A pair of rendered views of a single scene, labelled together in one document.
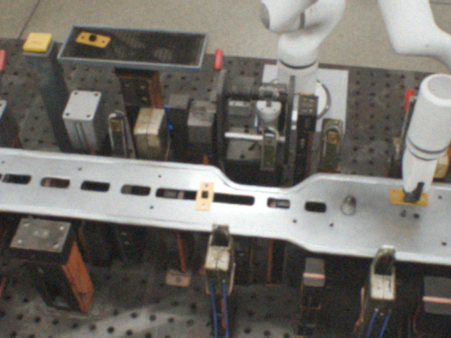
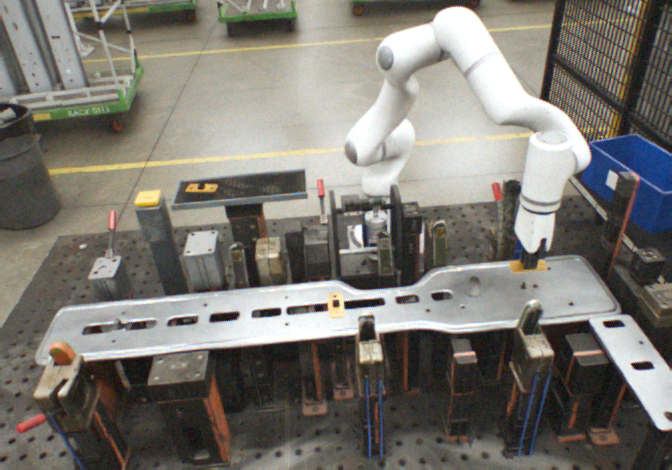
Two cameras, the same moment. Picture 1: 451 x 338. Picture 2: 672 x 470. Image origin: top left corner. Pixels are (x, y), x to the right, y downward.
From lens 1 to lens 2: 0.40 m
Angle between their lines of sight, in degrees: 19
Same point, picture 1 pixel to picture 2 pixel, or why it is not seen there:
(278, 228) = (415, 319)
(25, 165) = (148, 311)
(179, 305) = (323, 433)
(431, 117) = (547, 165)
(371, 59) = not seen: hidden behind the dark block
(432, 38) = (528, 101)
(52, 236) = (191, 367)
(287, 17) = (373, 146)
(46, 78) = (157, 233)
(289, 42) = (372, 176)
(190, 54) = (295, 185)
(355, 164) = not seen: hidden behind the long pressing
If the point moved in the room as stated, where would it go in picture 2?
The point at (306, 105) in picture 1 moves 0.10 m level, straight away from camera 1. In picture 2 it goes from (410, 209) to (404, 190)
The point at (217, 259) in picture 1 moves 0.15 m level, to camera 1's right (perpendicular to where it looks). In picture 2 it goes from (370, 351) to (436, 335)
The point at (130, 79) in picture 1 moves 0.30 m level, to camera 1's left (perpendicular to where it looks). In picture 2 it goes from (241, 220) to (131, 241)
